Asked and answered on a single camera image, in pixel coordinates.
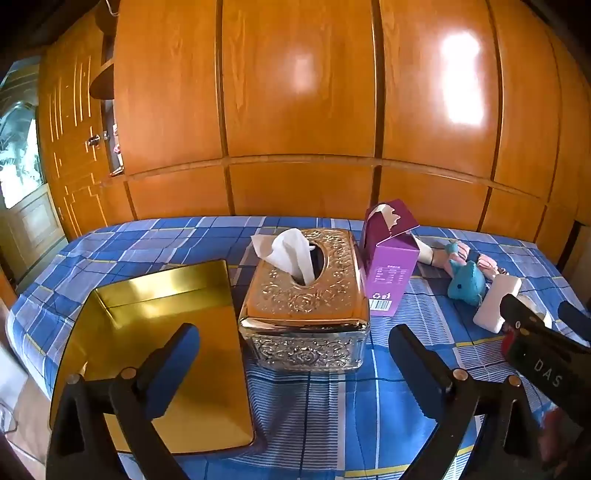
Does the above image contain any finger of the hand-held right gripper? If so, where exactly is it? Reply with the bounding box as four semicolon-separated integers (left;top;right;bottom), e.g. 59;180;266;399
558;300;591;345
500;292;551;331

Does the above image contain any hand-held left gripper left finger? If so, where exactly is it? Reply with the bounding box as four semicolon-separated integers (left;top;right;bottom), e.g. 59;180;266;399
48;322;201;480

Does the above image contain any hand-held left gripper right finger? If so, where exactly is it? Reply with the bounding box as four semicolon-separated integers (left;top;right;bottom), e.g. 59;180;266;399
388;324;550;480

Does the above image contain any blue white tissue pack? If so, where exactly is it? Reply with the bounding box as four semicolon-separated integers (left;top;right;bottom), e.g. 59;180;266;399
473;274;523;334

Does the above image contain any pink fuzzy socks bundle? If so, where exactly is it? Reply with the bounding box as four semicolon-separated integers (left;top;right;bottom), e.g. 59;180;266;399
443;240;511;280

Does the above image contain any blue plush toy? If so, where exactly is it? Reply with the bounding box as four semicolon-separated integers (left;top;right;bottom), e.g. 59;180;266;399
447;259;489;305

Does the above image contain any purple carton box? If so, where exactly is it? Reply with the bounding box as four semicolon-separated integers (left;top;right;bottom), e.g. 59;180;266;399
359;199;422;317

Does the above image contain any blue plaid bedsheet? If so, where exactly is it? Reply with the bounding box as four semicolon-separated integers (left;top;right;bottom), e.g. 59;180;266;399
4;215;591;480

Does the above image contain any beige fabric item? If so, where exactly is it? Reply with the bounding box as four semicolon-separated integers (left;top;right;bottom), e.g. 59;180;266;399
414;237;447;267

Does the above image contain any ornate metallic tissue box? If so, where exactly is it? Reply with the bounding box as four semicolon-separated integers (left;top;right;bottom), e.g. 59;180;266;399
238;227;371;372

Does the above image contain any white tissue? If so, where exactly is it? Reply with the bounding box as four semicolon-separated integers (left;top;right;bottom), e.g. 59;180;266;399
250;228;317;284

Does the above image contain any wooden door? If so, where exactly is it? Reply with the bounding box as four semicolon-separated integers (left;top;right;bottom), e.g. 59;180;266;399
38;9;137;241

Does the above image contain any glass panelled door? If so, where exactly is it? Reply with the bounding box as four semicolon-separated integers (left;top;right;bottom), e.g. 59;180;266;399
0;60;68;284

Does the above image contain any wooden wardrobe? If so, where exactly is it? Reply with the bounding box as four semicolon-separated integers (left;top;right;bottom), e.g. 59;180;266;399
90;0;591;252

